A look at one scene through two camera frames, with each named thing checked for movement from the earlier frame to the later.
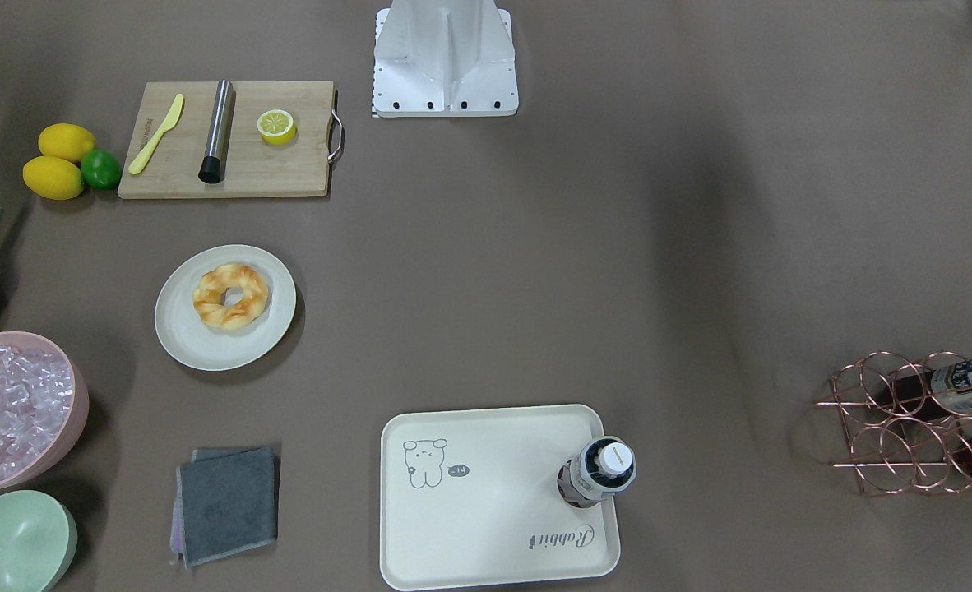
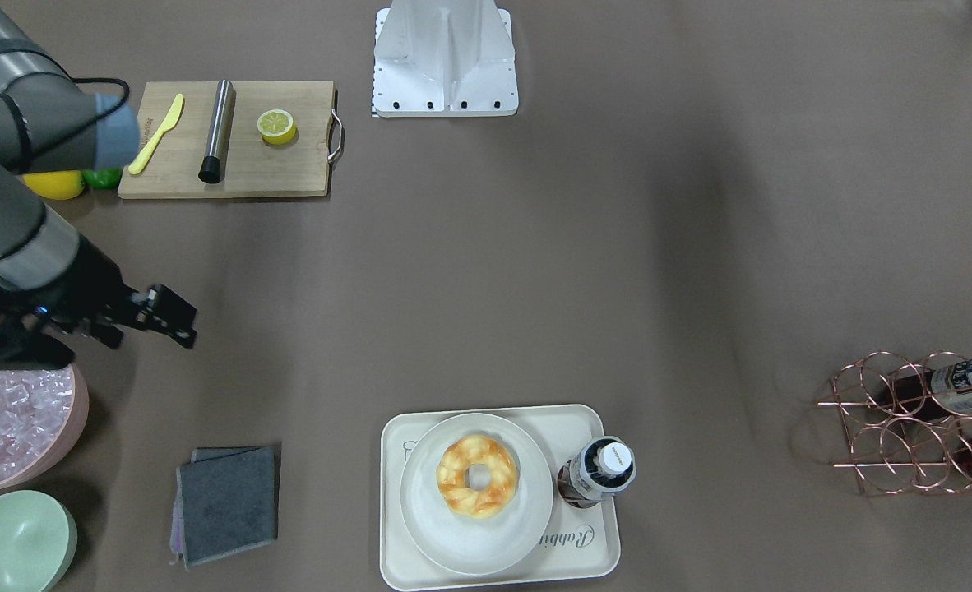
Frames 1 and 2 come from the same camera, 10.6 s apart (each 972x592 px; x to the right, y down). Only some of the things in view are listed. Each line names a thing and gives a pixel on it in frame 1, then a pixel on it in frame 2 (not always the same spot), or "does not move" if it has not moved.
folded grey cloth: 225,503 does not move
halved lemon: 276,127 does not move
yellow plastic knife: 139,163 does not move
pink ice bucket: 24,404 does not move
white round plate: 196,343 -> 475,546
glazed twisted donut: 209,293 -> 471,450
